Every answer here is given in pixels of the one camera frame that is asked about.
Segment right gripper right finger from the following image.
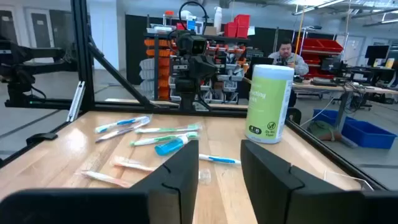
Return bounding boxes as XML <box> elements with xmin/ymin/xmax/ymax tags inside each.
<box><xmin>241</xmin><ymin>139</ymin><xmax>365</xmax><ymax>224</ymax></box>

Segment green bag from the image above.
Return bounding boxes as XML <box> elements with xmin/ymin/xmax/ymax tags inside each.
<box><xmin>306</xmin><ymin>120</ymin><xmax>343</xmax><ymax>142</ymax></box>

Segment blue toothbrush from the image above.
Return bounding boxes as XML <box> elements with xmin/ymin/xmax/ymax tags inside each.
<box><xmin>94</xmin><ymin>115</ymin><xmax>152</xmax><ymax>134</ymax></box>

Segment clear acrylic organizer holder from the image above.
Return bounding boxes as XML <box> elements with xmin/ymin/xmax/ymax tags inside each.
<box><xmin>323</xmin><ymin>169</ymin><xmax>375</xmax><ymax>192</ymax></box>

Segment black plastic edge clip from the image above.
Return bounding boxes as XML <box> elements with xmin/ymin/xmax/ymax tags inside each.
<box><xmin>25</xmin><ymin>132</ymin><xmax>59</xmax><ymax>146</ymax></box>

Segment blue plastic floor bin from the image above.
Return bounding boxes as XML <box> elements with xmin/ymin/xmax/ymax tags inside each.
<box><xmin>341</xmin><ymin>119</ymin><xmax>398</xmax><ymax>149</ymax></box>
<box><xmin>312</xmin><ymin>108</ymin><xmax>357</xmax><ymax>127</ymax></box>

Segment green toothbrush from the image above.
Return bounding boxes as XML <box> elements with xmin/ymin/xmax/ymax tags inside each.
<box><xmin>134</xmin><ymin>123</ymin><xmax>203</xmax><ymax>135</ymax></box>
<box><xmin>129</xmin><ymin>131</ymin><xmax>199</xmax><ymax>147</ymax></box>

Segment orange toothbrush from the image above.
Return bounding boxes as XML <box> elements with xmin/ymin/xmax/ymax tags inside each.
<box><xmin>79</xmin><ymin>169</ymin><xmax>134</xmax><ymax>189</ymax></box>
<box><xmin>110</xmin><ymin>155</ymin><xmax>156</xmax><ymax>173</ymax></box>

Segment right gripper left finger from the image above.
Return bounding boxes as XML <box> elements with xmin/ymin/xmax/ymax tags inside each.
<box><xmin>130</xmin><ymin>139</ymin><xmax>200</xmax><ymax>224</ymax></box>

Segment green wipes canister white lid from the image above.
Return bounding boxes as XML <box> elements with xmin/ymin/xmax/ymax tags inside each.
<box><xmin>244</xmin><ymin>64</ymin><xmax>295</xmax><ymax>145</ymax></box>

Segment black looped wrist cable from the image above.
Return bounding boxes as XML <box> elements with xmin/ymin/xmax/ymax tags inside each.
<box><xmin>178</xmin><ymin>1</ymin><xmax>208</xmax><ymax>35</ymax></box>

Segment packaged toothbrushes bundle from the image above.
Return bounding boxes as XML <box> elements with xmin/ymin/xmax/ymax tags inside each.
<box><xmin>198</xmin><ymin>153</ymin><xmax>242</xmax><ymax>166</ymax></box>

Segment wooden desk with grey legs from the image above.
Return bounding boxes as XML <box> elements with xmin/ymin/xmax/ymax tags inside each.
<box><xmin>292</xmin><ymin>79</ymin><xmax>398</xmax><ymax>125</ymax></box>

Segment silver metal corner bracket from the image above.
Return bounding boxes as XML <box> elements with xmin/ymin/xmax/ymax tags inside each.
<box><xmin>66</xmin><ymin>80</ymin><xmax>86</xmax><ymax>123</ymax></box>

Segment person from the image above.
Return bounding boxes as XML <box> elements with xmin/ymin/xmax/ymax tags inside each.
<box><xmin>267</xmin><ymin>39</ymin><xmax>310</xmax><ymax>77</ymax></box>

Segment purple wrapped toothbrush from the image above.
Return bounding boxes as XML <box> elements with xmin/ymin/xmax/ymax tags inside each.
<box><xmin>95</xmin><ymin>119</ymin><xmax>150</xmax><ymax>144</ymax></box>

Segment white spray bottle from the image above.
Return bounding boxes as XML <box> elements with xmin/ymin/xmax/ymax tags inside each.
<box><xmin>213</xmin><ymin>6</ymin><xmax>223</xmax><ymax>34</ymax></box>

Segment yellow hanging cable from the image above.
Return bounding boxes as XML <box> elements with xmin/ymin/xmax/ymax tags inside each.
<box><xmin>294</xmin><ymin>6</ymin><xmax>306</xmax><ymax>57</ymax></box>

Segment small blue mouthwash bottle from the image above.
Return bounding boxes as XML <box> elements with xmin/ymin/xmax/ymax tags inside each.
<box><xmin>154</xmin><ymin>136</ymin><xmax>190</xmax><ymax>157</ymax></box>

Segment black monitor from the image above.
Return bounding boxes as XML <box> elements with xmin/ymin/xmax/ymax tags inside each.
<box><xmin>364</xmin><ymin>45</ymin><xmax>391</xmax><ymax>68</ymax></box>
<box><xmin>248</xmin><ymin>56</ymin><xmax>275</xmax><ymax>80</ymax></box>

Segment red bin rack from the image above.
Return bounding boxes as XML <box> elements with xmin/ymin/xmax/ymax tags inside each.
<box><xmin>300</xmin><ymin>37</ymin><xmax>345</xmax><ymax>78</ymax></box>

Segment red plastic bin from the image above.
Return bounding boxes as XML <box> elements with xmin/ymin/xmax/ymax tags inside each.
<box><xmin>233</xmin><ymin>14</ymin><xmax>251</xmax><ymax>39</ymax></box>
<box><xmin>223</xmin><ymin>21</ymin><xmax>239</xmax><ymax>39</ymax></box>

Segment storage rack with orange bins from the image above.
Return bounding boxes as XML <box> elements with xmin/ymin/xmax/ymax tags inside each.
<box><xmin>141</xmin><ymin>29</ymin><xmax>251</xmax><ymax>105</ymax></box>

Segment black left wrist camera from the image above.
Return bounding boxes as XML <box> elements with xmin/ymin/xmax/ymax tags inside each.
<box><xmin>183</xmin><ymin>32</ymin><xmax>208</xmax><ymax>57</ymax></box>

